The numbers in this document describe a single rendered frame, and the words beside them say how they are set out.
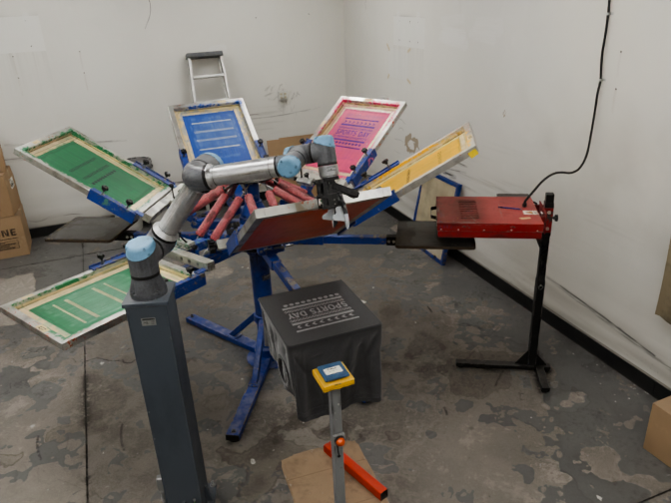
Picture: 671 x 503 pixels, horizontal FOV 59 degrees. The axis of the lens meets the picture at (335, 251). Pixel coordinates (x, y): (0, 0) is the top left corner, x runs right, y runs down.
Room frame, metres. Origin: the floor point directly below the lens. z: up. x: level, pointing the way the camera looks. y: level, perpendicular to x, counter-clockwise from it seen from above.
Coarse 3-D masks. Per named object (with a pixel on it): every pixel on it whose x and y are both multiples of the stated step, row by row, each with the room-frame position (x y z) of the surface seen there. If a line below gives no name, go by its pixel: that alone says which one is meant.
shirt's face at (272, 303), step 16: (304, 288) 2.64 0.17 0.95; (320, 288) 2.63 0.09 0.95; (336, 288) 2.62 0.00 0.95; (272, 304) 2.49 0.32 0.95; (352, 304) 2.46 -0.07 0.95; (288, 320) 2.34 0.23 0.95; (352, 320) 2.31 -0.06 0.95; (368, 320) 2.30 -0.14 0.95; (288, 336) 2.20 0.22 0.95; (304, 336) 2.19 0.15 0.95; (320, 336) 2.19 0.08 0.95
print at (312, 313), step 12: (312, 300) 2.51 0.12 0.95; (324, 300) 2.51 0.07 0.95; (336, 300) 2.50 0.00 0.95; (288, 312) 2.41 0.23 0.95; (300, 312) 2.40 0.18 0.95; (312, 312) 2.40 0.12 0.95; (324, 312) 2.39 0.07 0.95; (336, 312) 2.39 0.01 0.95; (348, 312) 2.38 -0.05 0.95; (300, 324) 2.30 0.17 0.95; (312, 324) 2.29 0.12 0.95; (324, 324) 2.29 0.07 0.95
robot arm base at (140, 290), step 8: (136, 280) 2.14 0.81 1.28; (144, 280) 2.14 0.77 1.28; (152, 280) 2.15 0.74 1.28; (160, 280) 2.18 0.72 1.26; (136, 288) 2.13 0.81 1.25; (144, 288) 2.13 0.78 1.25; (152, 288) 2.14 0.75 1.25; (160, 288) 2.16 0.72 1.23; (136, 296) 2.12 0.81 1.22; (144, 296) 2.12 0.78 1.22; (152, 296) 2.12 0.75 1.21; (160, 296) 2.15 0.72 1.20
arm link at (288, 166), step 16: (256, 160) 2.08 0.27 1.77; (272, 160) 2.05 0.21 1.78; (288, 160) 2.00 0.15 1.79; (304, 160) 2.09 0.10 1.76; (192, 176) 2.10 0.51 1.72; (208, 176) 2.08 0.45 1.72; (224, 176) 2.07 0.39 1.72; (240, 176) 2.06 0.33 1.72; (256, 176) 2.05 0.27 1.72; (272, 176) 2.05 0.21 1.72; (288, 176) 2.00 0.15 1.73
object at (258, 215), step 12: (360, 192) 2.31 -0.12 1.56; (372, 192) 2.32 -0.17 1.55; (384, 192) 2.34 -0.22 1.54; (288, 204) 2.20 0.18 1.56; (300, 204) 2.21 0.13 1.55; (312, 204) 2.23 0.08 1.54; (348, 204) 2.30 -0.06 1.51; (252, 216) 2.19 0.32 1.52; (264, 216) 2.15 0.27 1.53; (276, 216) 2.17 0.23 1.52; (360, 216) 2.63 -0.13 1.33; (252, 228) 2.28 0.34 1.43; (240, 240) 2.47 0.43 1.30; (300, 240) 2.88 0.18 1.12
